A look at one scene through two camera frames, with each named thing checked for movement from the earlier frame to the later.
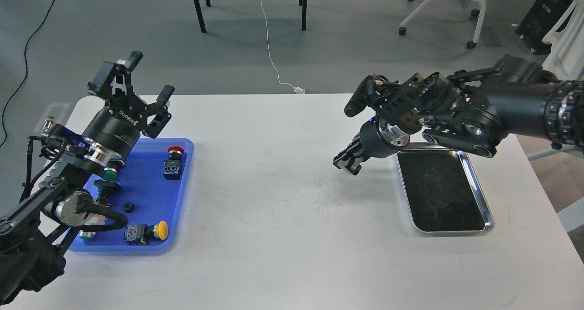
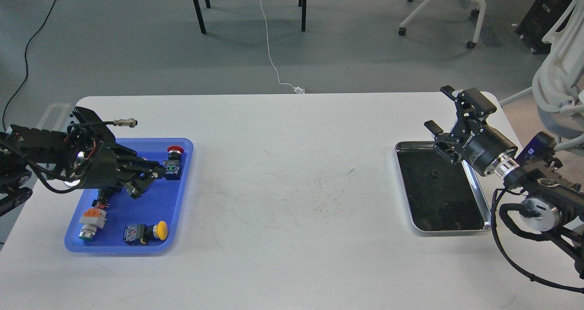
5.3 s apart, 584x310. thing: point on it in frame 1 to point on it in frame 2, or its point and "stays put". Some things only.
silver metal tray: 442,192 stays put
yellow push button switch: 143,233 stays put
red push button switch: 172,166 stays put
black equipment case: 540,20 stays put
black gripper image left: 118,125 to 103,164
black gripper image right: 376,140 to 489,151
